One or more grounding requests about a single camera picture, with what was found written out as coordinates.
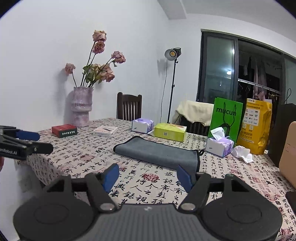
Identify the yellow plastic bag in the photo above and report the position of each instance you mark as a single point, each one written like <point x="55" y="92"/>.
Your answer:
<point x="255" y="127"/>

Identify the purple and grey towel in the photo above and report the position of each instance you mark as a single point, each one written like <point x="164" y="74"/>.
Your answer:
<point x="160" y="154"/>

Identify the chair with cream cloth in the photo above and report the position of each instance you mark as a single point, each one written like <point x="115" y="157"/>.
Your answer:
<point x="196" y="128"/>

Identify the calligraphy print tablecloth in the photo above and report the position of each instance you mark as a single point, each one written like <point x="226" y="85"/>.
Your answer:
<point x="145" y="183"/>

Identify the black paper bag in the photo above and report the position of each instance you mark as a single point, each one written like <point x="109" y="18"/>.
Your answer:
<point x="285" y="116"/>

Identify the yellow-green cardboard box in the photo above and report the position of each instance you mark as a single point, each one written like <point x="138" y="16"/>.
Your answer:
<point x="169" y="131"/>

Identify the dark wooden chair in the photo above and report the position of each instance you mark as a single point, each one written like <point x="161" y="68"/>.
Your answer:
<point x="129" y="107"/>

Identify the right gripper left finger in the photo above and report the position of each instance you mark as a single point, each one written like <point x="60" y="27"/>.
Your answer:
<point x="98" y="187"/>

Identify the pink ceramic vase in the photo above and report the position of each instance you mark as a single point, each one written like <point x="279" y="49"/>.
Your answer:
<point x="81" y="106"/>

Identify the dark framed glass door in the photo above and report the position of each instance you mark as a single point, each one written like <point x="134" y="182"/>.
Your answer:
<point x="237" y="68"/>

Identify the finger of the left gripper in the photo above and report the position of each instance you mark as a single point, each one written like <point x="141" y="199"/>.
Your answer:
<point x="25" y="135"/>
<point x="34" y="147"/>

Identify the person's left hand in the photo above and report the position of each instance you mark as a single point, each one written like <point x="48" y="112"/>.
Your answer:
<point x="1" y="163"/>

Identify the white pink flat box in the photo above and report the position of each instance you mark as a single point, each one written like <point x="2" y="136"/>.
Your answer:
<point x="105" y="131"/>

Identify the green mucun paper bag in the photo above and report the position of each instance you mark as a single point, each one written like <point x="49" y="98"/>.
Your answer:
<point x="226" y="114"/>

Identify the studio lamp on stand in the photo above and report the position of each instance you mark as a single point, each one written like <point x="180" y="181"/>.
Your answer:
<point x="171" y="55"/>

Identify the pink hard case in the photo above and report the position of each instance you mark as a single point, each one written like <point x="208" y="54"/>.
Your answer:
<point x="287" y="163"/>

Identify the open purple tissue pack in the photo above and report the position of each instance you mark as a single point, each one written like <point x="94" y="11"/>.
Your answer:
<point x="220" y="144"/>

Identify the closed purple tissue pack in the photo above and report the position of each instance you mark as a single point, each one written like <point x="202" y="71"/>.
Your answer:
<point x="142" y="125"/>

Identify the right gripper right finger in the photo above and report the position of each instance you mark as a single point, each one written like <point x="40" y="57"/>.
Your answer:
<point x="196" y="185"/>

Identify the crumpled white tissue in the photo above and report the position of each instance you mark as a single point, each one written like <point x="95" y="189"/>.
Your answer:
<point x="243" y="154"/>

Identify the red box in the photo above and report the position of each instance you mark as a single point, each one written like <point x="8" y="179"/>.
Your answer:
<point x="64" y="130"/>

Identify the cream cloth on chair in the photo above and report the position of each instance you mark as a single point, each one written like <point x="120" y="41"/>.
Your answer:
<point x="193" y="112"/>

